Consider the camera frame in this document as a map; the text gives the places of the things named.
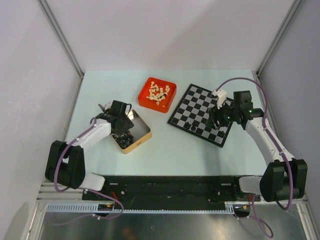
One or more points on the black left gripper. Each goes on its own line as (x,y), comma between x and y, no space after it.
(128,124)

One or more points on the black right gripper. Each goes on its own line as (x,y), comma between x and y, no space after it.
(216,114)

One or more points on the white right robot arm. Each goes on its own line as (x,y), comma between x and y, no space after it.
(285,176)

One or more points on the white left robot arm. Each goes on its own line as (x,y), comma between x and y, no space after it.
(66,166)

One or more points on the pile of black chess pieces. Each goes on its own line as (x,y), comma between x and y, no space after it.
(124,140)

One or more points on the pile of white chess pieces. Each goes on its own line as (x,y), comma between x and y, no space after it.
(157,93)

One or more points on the black and white chessboard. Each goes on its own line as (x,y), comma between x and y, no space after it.
(193,108)

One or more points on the gold metal tin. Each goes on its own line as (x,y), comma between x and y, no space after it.
(141,132)

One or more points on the red plastic tray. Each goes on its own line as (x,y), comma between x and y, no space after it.
(165,105)

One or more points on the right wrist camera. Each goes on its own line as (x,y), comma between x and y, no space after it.
(220,96)

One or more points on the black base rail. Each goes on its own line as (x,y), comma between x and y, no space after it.
(218,188)

